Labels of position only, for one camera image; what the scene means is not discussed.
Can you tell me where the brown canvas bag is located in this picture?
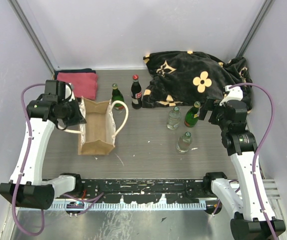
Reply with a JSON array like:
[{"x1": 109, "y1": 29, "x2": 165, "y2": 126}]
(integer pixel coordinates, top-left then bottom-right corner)
[{"x1": 65, "y1": 98, "x2": 129, "y2": 156}]

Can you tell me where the cola glass bottle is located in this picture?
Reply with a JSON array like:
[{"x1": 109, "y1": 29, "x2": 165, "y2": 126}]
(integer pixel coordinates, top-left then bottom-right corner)
[{"x1": 130, "y1": 74, "x2": 143, "y2": 110}]

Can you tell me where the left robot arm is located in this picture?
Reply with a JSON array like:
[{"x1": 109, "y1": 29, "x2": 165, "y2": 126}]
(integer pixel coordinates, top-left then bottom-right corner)
[{"x1": 0, "y1": 80, "x2": 87, "y2": 210}]

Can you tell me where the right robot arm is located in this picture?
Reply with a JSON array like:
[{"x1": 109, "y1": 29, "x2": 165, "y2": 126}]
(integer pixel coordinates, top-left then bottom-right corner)
[{"x1": 199, "y1": 98, "x2": 286, "y2": 240}]

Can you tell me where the green bottle right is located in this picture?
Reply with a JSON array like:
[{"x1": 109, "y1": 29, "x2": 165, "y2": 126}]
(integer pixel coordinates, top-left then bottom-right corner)
[{"x1": 184, "y1": 101, "x2": 201, "y2": 128}]

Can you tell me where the green bottle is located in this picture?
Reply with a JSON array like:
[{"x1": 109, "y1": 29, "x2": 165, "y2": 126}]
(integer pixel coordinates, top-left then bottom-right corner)
[
  {"x1": 184, "y1": 101, "x2": 201, "y2": 128},
  {"x1": 111, "y1": 83, "x2": 124, "y2": 110}
]

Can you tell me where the clear bottle upper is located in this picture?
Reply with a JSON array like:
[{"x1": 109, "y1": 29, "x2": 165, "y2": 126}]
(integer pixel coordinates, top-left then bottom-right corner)
[{"x1": 166, "y1": 106, "x2": 182, "y2": 130}]

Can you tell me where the clear bottle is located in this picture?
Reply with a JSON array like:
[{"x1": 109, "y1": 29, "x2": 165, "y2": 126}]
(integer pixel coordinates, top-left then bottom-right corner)
[
  {"x1": 176, "y1": 131, "x2": 193, "y2": 154},
  {"x1": 166, "y1": 106, "x2": 182, "y2": 130}
]

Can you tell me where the red folded cloth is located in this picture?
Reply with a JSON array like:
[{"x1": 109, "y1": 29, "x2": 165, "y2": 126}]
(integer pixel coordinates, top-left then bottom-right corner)
[{"x1": 56, "y1": 72, "x2": 99, "y2": 100}]

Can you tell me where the clear bottle lower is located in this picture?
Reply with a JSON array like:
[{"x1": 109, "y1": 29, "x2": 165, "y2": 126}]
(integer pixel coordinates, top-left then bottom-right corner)
[{"x1": 176, "y1": 131, "x2": 193, "y2": 154}]

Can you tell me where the black floral blanket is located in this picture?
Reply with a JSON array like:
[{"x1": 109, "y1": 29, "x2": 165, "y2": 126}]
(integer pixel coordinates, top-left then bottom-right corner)
[{"x1": 142, "y1": 51, "x2": 252, "y2": 109}]

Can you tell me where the dark blue folded cloth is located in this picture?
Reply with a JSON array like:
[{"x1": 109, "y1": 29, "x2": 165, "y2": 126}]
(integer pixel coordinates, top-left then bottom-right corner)
[{"x1": 53, "y1": 68, "x2": 97, "y2": 103}]

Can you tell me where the green bottle left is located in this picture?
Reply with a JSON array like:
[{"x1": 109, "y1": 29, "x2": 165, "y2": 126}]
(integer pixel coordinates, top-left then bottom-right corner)
[{"x1": 111, "y1": 83, "x2": 124, "y2": 110}]

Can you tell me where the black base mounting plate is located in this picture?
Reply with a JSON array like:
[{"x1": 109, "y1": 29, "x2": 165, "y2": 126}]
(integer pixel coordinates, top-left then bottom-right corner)
[{"x1": 68, "y1": 178, "x2": 217, "y2": 204}]

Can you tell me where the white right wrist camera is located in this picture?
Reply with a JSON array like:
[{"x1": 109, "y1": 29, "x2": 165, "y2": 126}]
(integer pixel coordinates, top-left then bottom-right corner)
[{"x1": 219, "y1": 85, "x2": 243, "y2": 106}]

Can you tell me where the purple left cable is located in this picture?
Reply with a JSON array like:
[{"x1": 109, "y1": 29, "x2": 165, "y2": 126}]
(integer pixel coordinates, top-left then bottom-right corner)
[{"x1": 11, "y1": 83, "x2": 106, "y2": 237}]

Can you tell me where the white cable duct strip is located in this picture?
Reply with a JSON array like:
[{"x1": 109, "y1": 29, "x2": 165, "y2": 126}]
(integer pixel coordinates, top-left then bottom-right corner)
[{"x1": 48, "y1": 200, "x2": 207, "y2": 211}]

